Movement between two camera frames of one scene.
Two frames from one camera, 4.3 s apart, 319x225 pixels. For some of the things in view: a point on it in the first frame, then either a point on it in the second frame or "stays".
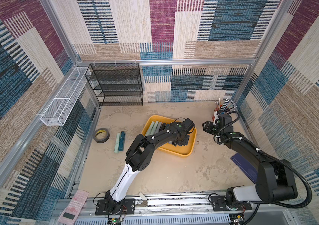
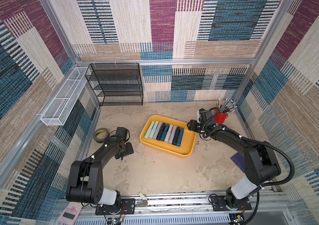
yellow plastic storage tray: (169, 148) stays
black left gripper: (185, 144) -> (130, 151)
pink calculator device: (69, 215) stays
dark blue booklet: (248, 168) stays
